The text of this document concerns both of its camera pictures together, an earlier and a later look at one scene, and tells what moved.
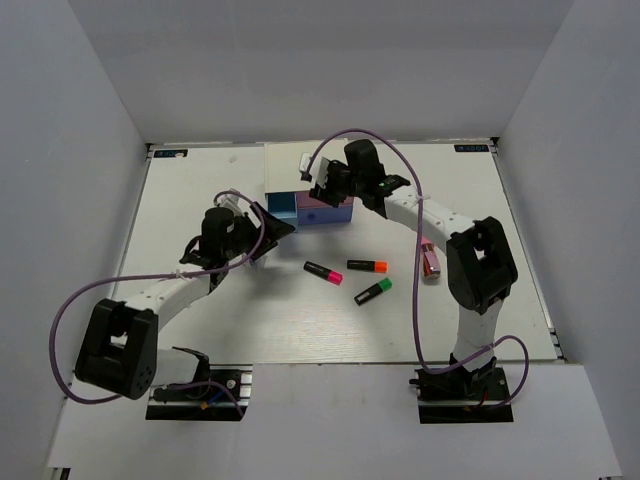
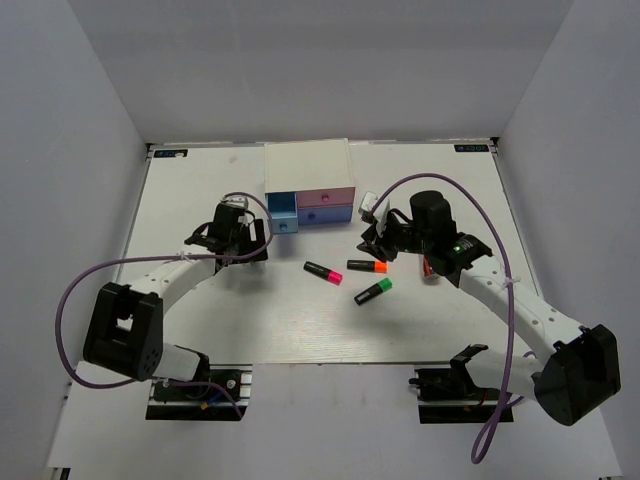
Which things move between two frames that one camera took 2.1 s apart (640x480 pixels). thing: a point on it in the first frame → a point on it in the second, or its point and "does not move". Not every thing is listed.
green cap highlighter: (385, 285) does not move
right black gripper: (326, 193) → (379, 243)
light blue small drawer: (283, 207) does not move
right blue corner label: (471, 148) does not move
